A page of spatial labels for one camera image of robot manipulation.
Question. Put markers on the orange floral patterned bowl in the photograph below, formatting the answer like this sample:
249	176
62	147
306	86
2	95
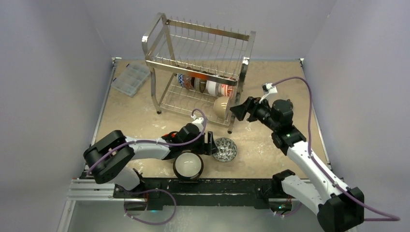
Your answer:
227	90

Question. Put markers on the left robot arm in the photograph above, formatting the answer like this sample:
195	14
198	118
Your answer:
108	158

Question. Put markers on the clear plastic organizer box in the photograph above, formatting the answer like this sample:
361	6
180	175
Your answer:
131	79

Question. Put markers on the black white floral bowl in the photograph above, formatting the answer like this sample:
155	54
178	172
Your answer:
226	150

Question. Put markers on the brown bowl tan inside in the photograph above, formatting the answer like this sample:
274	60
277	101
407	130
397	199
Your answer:
198	84

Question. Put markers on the dark bowl cream inside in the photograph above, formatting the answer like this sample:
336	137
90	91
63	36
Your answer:
220	106

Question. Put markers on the red orange bowl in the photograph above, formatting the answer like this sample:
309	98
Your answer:
170	135

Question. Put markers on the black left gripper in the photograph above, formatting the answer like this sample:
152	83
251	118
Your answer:
208	148

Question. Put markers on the stainless steel dish rack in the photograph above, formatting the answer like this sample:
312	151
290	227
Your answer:
175	47

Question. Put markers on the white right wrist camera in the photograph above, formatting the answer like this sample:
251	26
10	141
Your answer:
269	90

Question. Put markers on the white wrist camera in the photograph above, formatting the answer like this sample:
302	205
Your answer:
199	122
269	90

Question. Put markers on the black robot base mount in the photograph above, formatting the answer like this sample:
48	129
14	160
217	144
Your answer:
256	193

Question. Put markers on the black rimmed white bowl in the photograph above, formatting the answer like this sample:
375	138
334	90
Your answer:
188	166

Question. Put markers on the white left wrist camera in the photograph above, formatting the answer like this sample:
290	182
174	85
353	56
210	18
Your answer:
199	122

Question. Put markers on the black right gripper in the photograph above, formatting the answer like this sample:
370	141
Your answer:
250	108

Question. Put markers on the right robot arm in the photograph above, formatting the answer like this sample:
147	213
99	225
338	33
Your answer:
336	205

